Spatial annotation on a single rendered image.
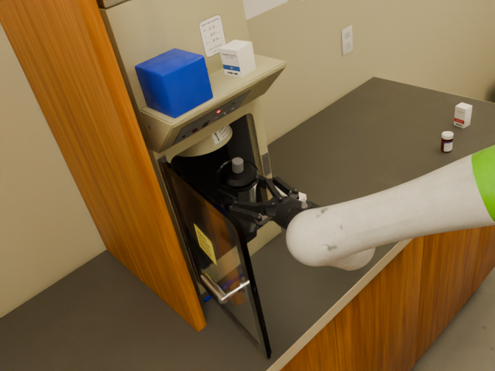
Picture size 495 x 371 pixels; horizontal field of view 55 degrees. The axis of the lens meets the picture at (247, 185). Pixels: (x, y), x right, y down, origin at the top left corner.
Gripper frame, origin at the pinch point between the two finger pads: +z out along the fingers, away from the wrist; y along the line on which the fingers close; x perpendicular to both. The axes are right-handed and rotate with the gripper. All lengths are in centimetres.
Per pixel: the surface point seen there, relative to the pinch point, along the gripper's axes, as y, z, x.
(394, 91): -108, 25, 26
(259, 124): -11.8, 2.0, -12.2
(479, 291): -108, -23, 120
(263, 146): -11.8, 2.1, -5.6
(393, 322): -33, -25, 67
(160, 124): 18.9, -5.5, -29.5
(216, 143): 1.2, 3.7, -12.8
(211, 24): -3.1, 1.8, -40.8
